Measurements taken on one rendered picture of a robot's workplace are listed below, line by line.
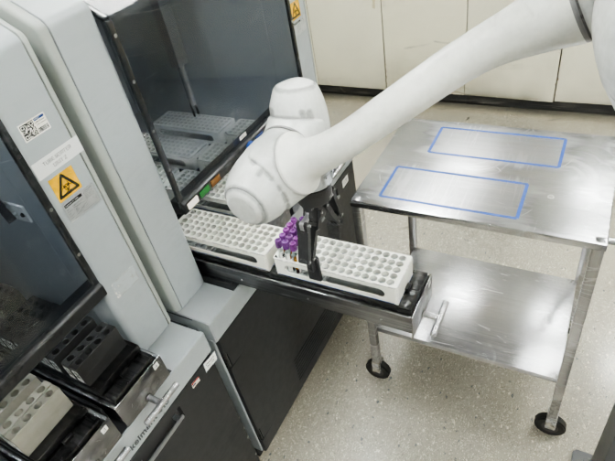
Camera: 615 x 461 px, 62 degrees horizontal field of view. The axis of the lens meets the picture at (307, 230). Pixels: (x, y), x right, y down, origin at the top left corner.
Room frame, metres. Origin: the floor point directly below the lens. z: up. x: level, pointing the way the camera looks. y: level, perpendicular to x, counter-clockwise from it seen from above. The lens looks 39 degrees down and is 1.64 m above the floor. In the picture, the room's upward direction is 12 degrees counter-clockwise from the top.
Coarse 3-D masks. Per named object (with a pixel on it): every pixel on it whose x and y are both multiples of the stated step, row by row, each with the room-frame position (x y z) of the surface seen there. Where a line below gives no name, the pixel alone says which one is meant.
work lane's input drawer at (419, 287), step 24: (216, 264) 0.95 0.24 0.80; (240, 264) 0.92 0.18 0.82; (264, 288) 0.87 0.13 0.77; (288, 288) 0.83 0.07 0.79; (312, 288) 0.81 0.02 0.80; (408, 288) 0.73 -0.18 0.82; (360, 312) 0.73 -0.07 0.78; (384, 312) 0.70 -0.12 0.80; (408, 312) 0.68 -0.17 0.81; (432, 336) 0.66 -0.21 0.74
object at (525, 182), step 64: (448, 128) 1.32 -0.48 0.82; (512, 128) 1.25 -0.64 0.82; (384, 192) 1.08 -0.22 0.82; (448, 192) 1.02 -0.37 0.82; (512, 192) 0.97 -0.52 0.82; (576, 192) 0.92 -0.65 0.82; (448, 256) 1.33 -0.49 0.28; (448, 320) 1.05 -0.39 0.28; (512, 320) 0.99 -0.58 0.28; (576, 320) 0.75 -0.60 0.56
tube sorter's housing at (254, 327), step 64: (0, 0) 0.92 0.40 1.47; (64, 0) 0.96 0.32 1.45; (64, 64) 0.89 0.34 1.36; (128, 128) 0.94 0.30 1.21; (128, 192) 0.89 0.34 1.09; (192, 256) 0.96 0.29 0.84; (192, 320) 0.86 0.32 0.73; (256, 320) 0.95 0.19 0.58; (320, 320) 1.19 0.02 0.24; (256, 384) 0.88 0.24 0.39; (256, 448) 0.87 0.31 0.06
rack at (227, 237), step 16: (192, 224) 1.06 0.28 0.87; (208, 224) 1.05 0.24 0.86; (224, 224) 1.04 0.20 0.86; (240, 224) 1.01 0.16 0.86; (192, 240) 1.00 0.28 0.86; (208, 240) 0.98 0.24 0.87; (224, 240) 0.97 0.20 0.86; (240, 240) 0.97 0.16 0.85; (256, 240) 0.94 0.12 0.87; (272, 240) 0.94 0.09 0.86; (224, 256) 0.95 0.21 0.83; (240, 256) 0.96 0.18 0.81; (256, 256) 0.89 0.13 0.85; (272, 256) 0.90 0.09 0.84
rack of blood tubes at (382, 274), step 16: (320, 240) 0.90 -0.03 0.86; (336, 240) 0.88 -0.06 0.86; (320, 256) 0.84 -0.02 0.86; (336, 256) 0.83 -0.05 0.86; (352, 256) 0.82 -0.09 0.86; (368, 256) 0.81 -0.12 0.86; (384, 256) 0.81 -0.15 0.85; (400, 256) 0.79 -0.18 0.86; (288, 272) 0.85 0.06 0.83; (304, 272) 0.84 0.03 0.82; (336, 272) 0.78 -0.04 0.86; (352, 272) 0.77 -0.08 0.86; (368, 272) 0.77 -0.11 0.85; (384, 272) 0.75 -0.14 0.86; (400, 272) 0.74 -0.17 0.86; (352, 288) 0.76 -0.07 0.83; (368, 288) 0.77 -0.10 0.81; (384, 288) 0.71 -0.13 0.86; (400, 288) 0.71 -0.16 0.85
